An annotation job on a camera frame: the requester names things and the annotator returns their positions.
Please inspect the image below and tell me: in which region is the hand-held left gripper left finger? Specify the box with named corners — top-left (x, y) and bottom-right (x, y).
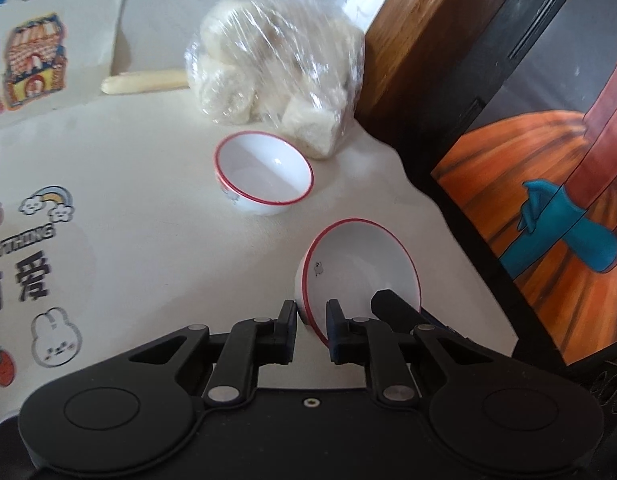
top-left (113, 300), bottom-right (298, 406)

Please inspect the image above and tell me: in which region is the brown wooden door frame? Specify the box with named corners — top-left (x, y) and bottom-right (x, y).
top-left (356, 0), bottom-right (534, 151)

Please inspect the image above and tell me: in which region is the printed cream tablecloth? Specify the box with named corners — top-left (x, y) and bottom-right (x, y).
top-left (0, 87), bottom-right (520, 426)

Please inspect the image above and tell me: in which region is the orange dress painting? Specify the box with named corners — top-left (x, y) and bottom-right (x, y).
top-left (431, 50), bottom-right (617, 367)

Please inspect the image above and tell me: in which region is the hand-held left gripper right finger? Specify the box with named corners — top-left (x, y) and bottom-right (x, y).
top-left (326, 299), bottom-right (494, 406)

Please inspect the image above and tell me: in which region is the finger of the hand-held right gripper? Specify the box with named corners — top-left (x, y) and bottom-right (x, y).
top-left (371, 289), bottom-right (454, 335)

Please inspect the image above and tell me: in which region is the colourful houses drawing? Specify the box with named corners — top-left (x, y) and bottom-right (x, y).
top-left (0, 0), bottom-right (134, 133)

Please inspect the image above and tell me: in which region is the clear plastic bag of rice cakes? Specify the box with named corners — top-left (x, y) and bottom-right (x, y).
top-left (184, 0), bottom-right (365, 161)

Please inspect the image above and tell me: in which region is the white bowl with floral print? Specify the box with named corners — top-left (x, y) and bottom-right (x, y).
top-left (294, 218), bottom-right (423, 348)

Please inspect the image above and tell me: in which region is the cream rolled stick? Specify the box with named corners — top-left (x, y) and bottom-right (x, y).
top-left (101, 70), bottom-right (189, 96)

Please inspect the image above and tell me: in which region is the white bowl with red label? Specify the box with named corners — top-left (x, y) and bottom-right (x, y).
top-left (213, 131), bottom-right (315, 217)

